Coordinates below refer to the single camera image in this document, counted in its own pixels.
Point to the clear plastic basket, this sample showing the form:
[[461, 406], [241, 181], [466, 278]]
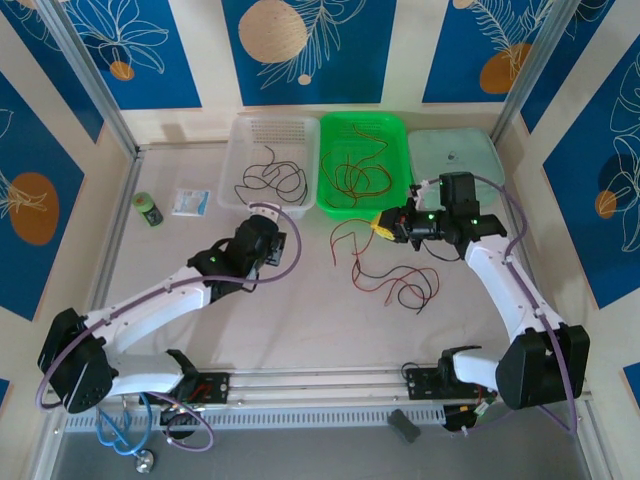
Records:
[[270, 135]]

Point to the aluminium corner post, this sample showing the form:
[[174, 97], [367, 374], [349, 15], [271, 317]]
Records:
[[90, 75], [530, 65]]

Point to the pale green lidded container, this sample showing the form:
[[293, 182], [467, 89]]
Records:
[[455, 150]]

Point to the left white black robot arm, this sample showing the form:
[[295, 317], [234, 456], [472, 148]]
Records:
[[150, 310]]

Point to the aluminium side rail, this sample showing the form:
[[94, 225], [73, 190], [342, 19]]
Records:
[[117, 225], [531, 270]]

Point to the black electronics box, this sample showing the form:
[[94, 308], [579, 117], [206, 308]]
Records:
[[180, 416], [457, 419]]

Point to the dark grey block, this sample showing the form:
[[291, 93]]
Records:
[[404, 426]]

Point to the round metal disc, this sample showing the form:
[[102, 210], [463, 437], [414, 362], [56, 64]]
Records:
[[144, 461]]

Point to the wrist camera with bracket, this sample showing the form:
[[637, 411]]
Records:
[[460, 190], [255, 232]]

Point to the white blue sachet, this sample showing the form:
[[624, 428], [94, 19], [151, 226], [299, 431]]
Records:
[[190, 201]]

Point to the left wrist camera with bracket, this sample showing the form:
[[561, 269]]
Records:
[[255, 232]]

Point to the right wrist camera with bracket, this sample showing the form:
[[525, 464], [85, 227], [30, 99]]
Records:
[[460, 190]]

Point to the aluminium front rail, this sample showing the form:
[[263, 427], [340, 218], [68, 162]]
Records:
[[325, 385]]

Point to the small green capped bottle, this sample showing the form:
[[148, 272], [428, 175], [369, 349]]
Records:
[[148, 210]]

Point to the green plastic basket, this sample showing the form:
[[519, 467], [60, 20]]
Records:
[[365, 115]]

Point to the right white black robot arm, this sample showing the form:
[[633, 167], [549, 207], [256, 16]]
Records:
[[505, 290]]

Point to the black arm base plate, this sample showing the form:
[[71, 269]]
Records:
[[422, 384], [217, 387]]

